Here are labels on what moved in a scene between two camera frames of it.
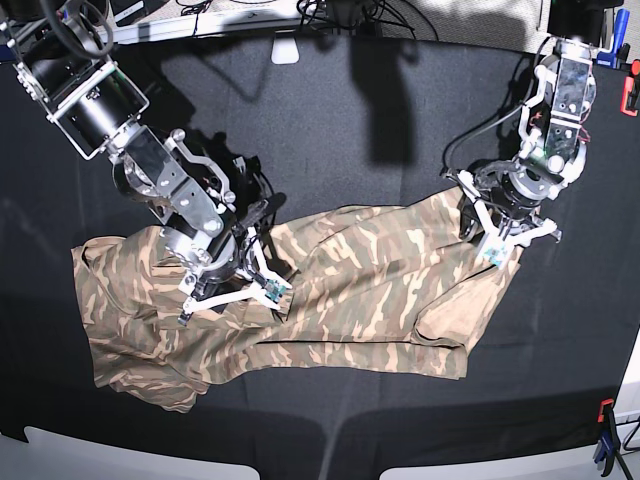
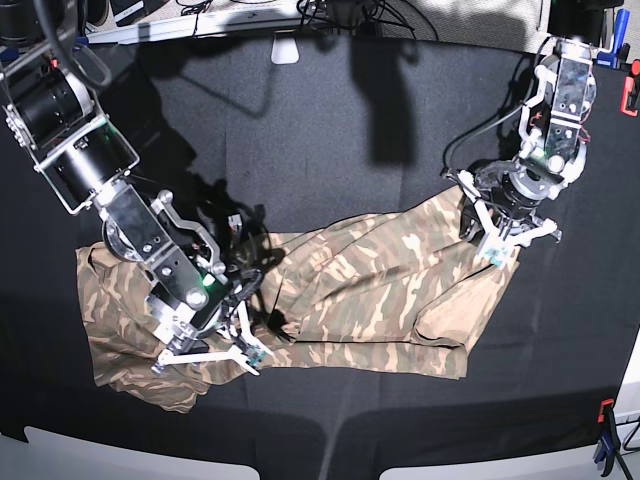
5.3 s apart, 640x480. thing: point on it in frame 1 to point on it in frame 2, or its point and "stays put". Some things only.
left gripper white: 238,283 to 239,351
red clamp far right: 630,91 stays put
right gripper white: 496,248 stays put
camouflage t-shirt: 400,289 stays put
